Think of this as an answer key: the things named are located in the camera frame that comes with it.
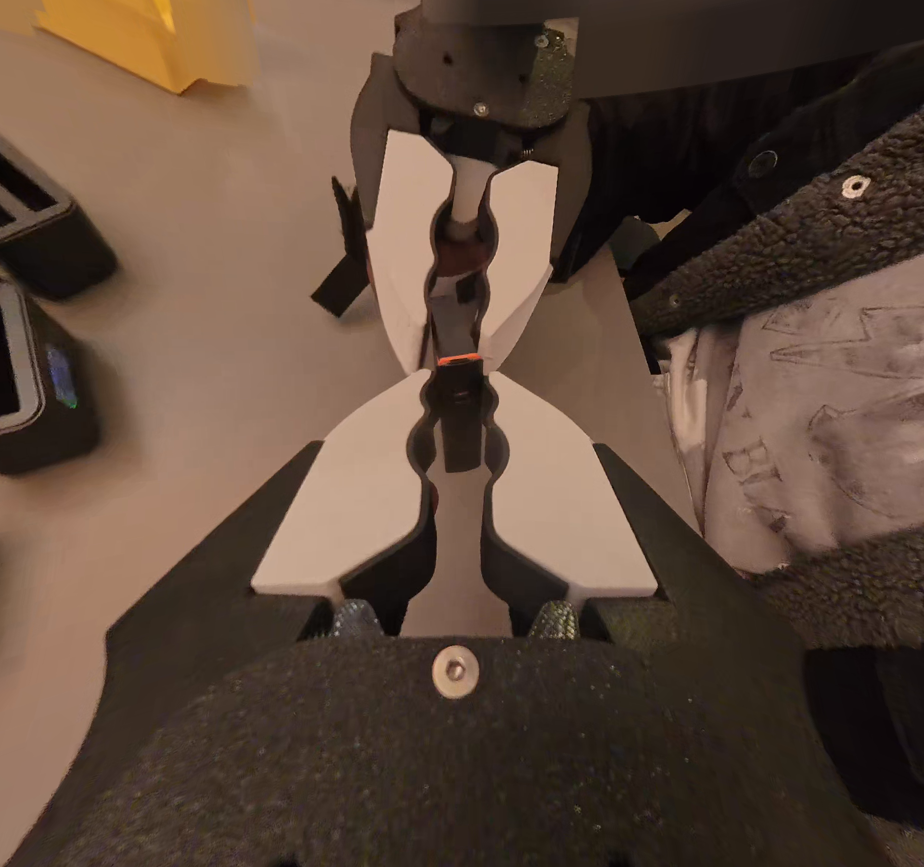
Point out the yellow plastic bin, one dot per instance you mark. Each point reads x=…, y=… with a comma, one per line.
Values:
x=130, y=22

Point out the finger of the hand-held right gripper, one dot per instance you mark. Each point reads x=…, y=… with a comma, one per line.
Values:
x=401, y=231
x=523, y=246

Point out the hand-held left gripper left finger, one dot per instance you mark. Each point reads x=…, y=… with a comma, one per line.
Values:
x=339, y=506

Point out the grey printed shirt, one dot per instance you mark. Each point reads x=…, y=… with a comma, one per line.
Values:
x=816, y=434

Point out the black battery charging case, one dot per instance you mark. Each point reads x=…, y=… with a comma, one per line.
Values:
x=72, y=441
x=65, y=260

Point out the black battery orange trim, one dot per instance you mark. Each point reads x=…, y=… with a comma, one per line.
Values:
x=458, y=419

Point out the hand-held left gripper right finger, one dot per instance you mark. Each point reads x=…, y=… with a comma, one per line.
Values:
x=570, y=513

